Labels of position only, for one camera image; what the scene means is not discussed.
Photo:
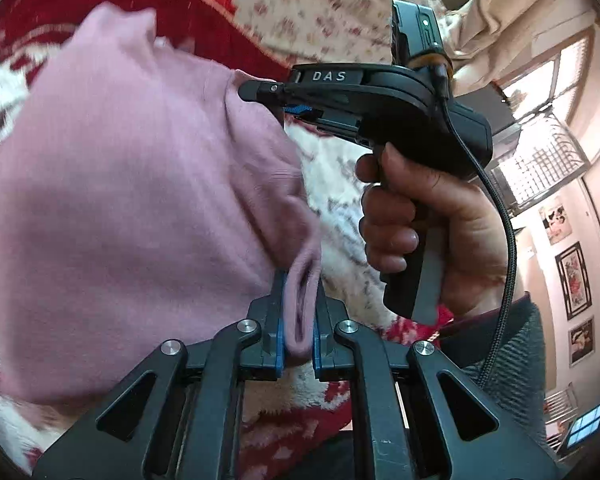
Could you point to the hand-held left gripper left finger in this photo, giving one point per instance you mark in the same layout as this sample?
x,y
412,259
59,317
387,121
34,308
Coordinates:
x,y
279,345

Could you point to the person's right hand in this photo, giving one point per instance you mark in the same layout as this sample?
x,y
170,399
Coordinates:
x,y
460,230

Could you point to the black framed picture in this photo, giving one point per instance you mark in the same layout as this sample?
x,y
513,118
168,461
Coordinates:
x,y
574,280

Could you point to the beige floral cloth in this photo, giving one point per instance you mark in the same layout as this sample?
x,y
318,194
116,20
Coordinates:
x,y
320,5

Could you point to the beige curtain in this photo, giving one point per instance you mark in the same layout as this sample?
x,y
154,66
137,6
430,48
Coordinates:
x,y
520,20

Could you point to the small framed picture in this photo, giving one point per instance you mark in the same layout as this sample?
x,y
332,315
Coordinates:
x,y
581,341

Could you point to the metal window grille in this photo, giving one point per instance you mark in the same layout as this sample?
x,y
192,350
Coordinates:
x,y
540,170

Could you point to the wooden framed window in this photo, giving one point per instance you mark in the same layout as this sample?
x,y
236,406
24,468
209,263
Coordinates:
x,y
555,75

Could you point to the pink garment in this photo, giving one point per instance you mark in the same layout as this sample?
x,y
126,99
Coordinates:
x,y
130,185

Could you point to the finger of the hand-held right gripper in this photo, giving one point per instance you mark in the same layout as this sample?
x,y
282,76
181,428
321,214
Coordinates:
x,y
330,120
257,91

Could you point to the red and white blanket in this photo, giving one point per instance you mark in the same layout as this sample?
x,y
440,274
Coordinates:
x,y
330,200

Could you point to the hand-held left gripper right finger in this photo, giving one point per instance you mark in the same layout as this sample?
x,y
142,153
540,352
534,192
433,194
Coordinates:
x,y
316,355

